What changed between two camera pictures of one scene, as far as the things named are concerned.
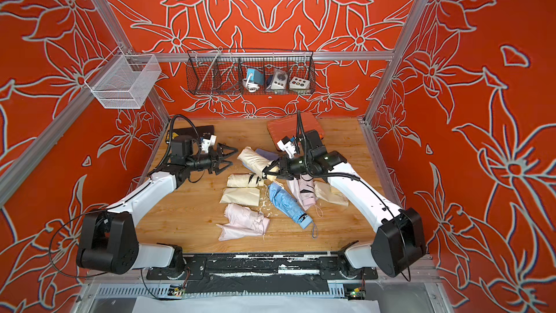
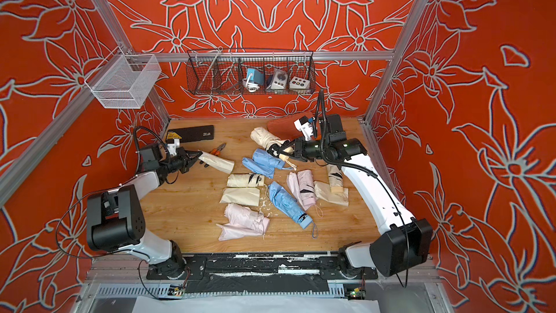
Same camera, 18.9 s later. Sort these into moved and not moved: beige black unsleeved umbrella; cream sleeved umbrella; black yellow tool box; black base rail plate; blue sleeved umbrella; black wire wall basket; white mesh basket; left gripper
Moved: beige black unsleeved umbrella; left gripper
Not moved: black base rail plate; black yellow tool box; blue sleeved umbrella; white mesh basket; cream sleeved umbrella; black wire wall basket
